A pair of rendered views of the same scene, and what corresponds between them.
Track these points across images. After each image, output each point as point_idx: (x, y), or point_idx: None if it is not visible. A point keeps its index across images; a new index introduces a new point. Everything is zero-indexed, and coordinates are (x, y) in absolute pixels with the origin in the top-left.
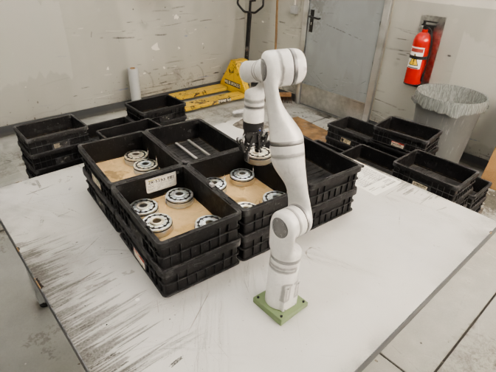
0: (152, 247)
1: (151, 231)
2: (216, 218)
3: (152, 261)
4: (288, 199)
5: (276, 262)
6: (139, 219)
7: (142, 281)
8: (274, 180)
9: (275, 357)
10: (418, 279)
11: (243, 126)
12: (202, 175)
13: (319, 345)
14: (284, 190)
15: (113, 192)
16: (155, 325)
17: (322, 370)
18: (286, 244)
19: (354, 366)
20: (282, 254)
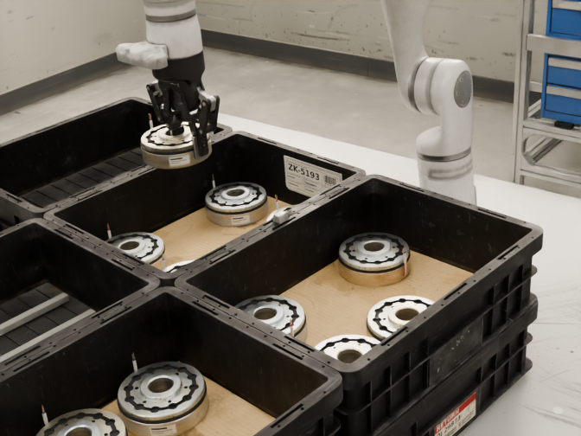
0: (512, 287)
1: (511, 247)
2: (348, 246)
3: (516, 321)
4: (406, 66)
5: (469, 153)
6: (482, 274)
7: (503, 421)
8: (166, 198)
9: (558, 240)
10: (326, 150)
11: (191, 70)
12: (229, 242)
13: (508, 211)
14: (195, 195)
15: (373, 368)
16: None
17: (548, 206)
18: (472, 105)
19: (523, 188)
20: (471, 129)
